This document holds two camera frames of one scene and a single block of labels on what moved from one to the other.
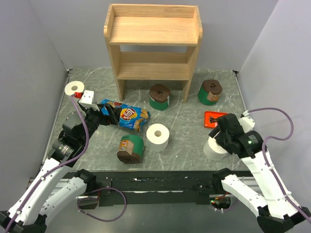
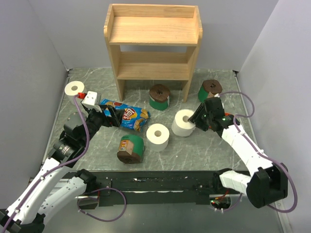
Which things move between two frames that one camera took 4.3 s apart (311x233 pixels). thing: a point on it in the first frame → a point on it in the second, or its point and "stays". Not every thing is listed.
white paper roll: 73,87 stays
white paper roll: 213,151 → 181,126
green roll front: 130,149 stays
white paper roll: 157,136 stays
